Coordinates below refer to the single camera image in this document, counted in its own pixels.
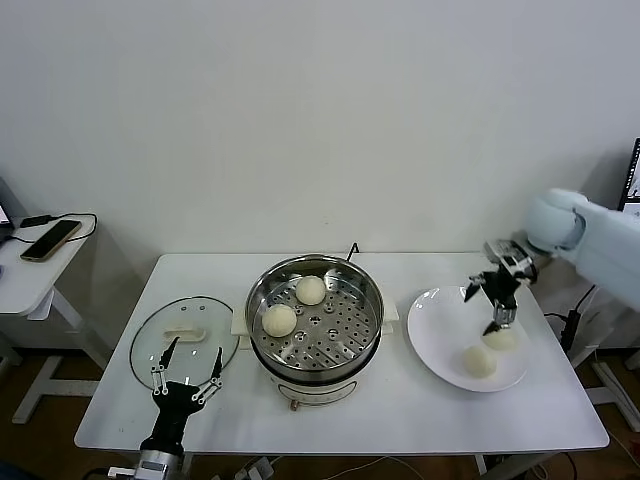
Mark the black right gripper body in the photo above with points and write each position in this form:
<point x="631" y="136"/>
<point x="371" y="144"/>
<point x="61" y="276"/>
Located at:
<point x="502" y="290"/>

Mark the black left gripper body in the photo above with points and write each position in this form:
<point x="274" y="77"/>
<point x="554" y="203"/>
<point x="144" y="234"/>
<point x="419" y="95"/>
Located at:
<point x="175" y="410"/>

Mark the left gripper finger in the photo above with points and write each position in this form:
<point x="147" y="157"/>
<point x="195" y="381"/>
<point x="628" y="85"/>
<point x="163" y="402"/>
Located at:
<point x="161" y="370"/>
<point x="216" y="377"/>

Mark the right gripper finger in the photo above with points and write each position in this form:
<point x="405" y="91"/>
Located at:
<point x="504" y="317"/>
<point x="474" y="285"/>

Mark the round glass pot lid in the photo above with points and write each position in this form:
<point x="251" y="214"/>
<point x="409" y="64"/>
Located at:
<point x="150" y="350"/>

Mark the white steamed baozi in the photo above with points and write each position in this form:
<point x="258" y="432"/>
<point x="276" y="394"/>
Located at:
<point x="278" y="321"/>
<point x="500" y="342"/>
<point x="479" y="362"/>
<point x="310" y="291"/>

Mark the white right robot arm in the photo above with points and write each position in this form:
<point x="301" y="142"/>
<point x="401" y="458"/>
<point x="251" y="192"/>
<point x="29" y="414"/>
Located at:
<point x="600" y="240"/>

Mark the steel steamer pot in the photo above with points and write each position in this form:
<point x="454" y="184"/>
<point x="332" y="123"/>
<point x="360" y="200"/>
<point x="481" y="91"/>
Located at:
<point x="320" y="392"/>

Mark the perforated steel steamer basket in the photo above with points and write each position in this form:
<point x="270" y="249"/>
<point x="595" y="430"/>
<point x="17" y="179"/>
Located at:
<point x="325" y="350"/>

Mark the round white plate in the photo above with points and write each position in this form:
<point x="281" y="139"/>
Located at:
<point x="430" y="350"/>

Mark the white side table with laptop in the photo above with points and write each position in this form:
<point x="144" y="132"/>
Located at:
<point x="585" y="355"/>

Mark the white floor power strip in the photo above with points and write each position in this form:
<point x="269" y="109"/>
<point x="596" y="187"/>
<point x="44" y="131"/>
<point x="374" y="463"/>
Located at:
<point x="257" y="470"/>

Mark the white side table with phone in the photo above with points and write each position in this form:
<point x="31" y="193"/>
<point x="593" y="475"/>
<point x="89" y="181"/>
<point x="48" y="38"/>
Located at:
<point x="20" y="290"/>

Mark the gold edged smartphone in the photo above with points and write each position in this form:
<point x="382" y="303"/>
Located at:
<point x="50" y="241"/>

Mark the black open laptop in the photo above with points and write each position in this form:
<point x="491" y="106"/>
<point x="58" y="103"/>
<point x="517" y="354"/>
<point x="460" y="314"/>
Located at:
<point x="635" y="175"/>

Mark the black charger adapter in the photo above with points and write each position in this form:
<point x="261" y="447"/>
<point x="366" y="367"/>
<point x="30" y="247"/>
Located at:
<point x="36" y="220"/>

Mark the grey open laptop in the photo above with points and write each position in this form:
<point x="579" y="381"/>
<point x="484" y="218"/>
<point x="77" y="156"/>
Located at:
<point x="4" y="215"/>

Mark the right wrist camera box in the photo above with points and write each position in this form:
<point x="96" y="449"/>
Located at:
<point x="515" y="262"/>

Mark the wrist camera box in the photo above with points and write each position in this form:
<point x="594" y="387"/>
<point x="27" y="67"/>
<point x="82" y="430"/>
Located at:
<point x="515" y="262"/>
<point x="122" y="471"/>

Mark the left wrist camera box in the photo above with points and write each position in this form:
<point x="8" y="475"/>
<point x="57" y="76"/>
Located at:
<point x="122" y="471"/>

